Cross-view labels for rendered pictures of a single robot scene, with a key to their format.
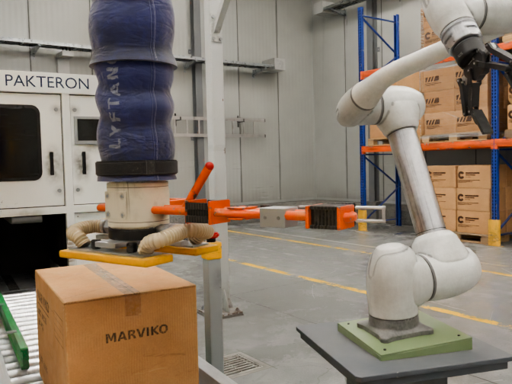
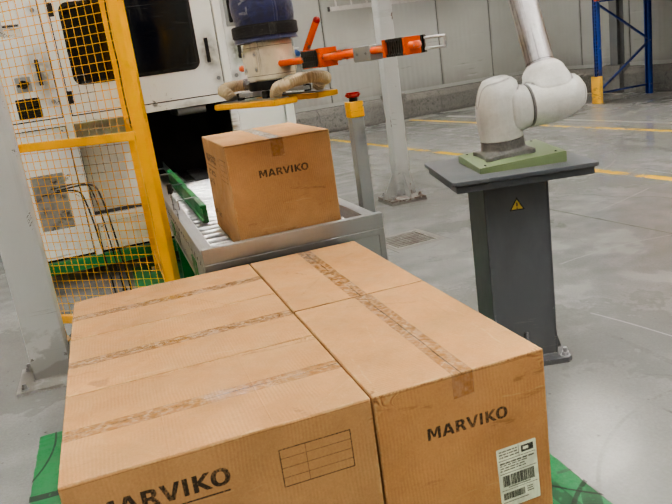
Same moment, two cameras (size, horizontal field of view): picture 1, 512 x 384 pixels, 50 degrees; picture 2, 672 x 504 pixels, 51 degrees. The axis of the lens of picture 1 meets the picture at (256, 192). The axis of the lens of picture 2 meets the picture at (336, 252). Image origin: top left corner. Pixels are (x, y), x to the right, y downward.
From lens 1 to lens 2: 0.99 m
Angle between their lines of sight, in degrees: 18
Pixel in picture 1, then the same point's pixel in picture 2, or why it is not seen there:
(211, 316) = (359, 170)
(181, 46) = not seen: outside the picture
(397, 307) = (499, 130)
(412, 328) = (515, 148)
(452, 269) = (552, 93)
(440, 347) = (535, 160)
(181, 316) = (318, 155)
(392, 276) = (492, 104)
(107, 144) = (237, 12)
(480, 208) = not seen: outside the picture
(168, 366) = (311, 196)
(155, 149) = (274, 12)
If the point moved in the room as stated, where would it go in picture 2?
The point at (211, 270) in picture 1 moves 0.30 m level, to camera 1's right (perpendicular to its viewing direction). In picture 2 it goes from (355, 128) to (422, 120)
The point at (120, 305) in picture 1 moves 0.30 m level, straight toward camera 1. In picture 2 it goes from (267, 148) to (264, 158)
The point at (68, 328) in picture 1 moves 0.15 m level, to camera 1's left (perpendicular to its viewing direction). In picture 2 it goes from (229, 166) to (191, 171)
